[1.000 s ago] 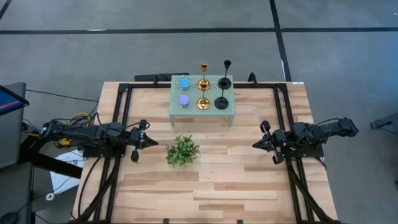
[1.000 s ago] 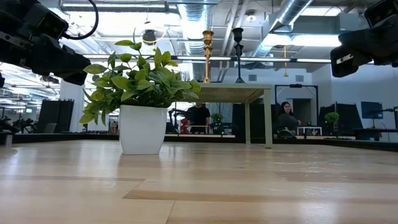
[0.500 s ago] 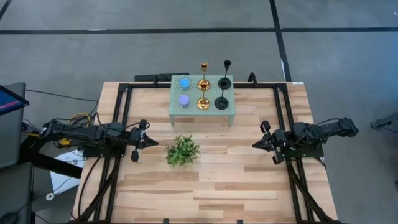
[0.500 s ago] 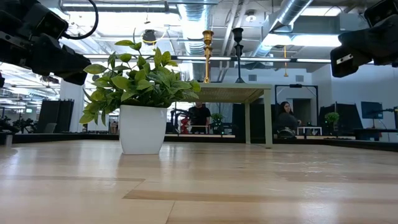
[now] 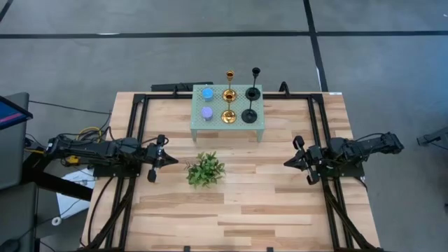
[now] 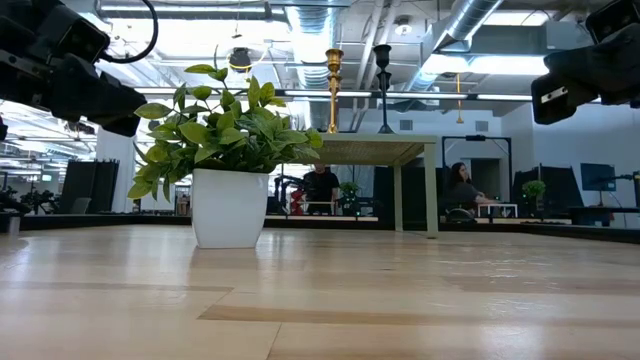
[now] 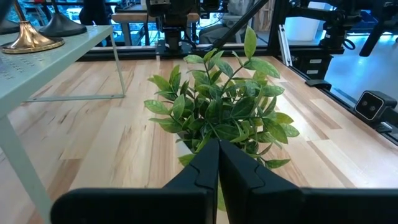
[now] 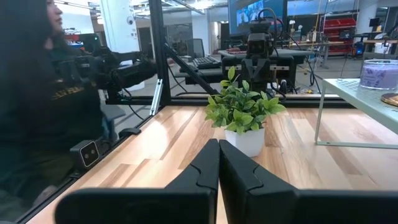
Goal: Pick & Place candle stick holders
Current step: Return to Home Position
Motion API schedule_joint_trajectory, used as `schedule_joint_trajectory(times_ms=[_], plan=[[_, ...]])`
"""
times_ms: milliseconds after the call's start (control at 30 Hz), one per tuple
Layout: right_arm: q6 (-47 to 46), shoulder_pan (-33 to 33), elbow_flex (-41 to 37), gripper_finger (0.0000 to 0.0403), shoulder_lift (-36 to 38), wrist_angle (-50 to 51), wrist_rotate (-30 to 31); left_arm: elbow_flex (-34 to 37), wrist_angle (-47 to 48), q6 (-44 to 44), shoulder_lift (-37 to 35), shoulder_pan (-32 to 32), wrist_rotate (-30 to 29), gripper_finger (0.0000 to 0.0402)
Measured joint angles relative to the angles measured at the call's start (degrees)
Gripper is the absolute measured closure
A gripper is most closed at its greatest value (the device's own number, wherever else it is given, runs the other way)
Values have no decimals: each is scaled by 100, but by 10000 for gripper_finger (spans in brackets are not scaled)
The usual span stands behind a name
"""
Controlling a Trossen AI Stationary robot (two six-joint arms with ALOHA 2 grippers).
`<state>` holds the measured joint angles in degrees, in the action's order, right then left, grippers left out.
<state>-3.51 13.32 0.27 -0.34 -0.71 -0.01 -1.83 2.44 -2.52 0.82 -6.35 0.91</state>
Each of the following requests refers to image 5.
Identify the blue candle glass jar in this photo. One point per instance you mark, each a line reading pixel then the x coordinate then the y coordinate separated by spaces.
pixel 207 94

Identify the gold candlestick holder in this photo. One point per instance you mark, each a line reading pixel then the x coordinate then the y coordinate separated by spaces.
pixel 228 118
pixel 230 74

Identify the black candlestick holder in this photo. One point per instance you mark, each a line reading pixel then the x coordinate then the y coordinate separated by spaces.
pixel 249 116
pixel 256 71

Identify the green perforated metal shelf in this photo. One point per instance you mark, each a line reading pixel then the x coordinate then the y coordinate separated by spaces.
pixel 217 103

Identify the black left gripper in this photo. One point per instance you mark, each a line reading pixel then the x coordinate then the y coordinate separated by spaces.
pixel 154 157

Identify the white label strip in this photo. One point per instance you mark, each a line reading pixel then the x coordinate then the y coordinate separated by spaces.
pixel 335 93

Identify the white tape roll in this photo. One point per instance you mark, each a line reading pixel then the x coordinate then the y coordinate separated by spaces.
pixel 53 221

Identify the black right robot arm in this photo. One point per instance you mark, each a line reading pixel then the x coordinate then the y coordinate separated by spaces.
pixel 367 145

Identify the blue screen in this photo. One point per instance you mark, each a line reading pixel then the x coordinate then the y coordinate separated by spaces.
pixel 10 113

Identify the lavender candle glass jar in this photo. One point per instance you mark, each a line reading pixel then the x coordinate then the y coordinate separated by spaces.
pixel 207 113

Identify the black aluminium rig frame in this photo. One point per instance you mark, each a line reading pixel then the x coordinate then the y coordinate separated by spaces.
pixel 315 98

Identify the black stand leg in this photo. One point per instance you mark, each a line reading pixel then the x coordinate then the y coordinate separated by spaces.
pixel 59 187
pixel 434 138

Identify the white paper sheet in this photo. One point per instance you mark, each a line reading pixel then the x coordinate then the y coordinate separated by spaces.
pixel 70 203

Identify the grey equipment cart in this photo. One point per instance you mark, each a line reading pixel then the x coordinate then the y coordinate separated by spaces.
pixel 14 157

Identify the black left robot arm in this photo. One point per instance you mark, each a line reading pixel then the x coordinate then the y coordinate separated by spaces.
pixel 105 150

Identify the green plant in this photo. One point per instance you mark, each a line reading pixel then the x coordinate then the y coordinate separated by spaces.
pixel 206 170

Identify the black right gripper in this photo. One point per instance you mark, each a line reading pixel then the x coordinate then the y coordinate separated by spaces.
pixel 311 157

